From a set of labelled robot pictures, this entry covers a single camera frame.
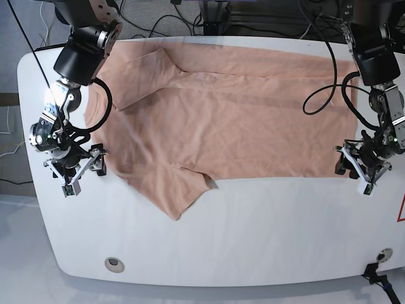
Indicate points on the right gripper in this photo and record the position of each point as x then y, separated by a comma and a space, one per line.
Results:
68, 166

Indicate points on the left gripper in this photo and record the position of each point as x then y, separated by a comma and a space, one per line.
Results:
366, 157

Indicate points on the peach T-shirt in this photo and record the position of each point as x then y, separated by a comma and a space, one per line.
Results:
184, 112

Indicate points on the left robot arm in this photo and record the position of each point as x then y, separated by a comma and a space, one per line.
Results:
370, 37

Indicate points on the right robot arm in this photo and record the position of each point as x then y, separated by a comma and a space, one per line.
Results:
95, 27

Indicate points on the round silver table grommet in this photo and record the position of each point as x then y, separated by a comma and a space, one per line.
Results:
384, 255

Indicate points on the round grey table grommet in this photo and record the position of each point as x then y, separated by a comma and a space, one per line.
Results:
114, 265

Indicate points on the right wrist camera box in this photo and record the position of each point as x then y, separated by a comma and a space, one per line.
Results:
72, 189

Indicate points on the black clamp with cable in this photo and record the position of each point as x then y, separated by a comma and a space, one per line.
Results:
370, 274

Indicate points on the black metal frame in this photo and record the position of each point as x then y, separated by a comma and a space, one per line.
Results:
252, 18

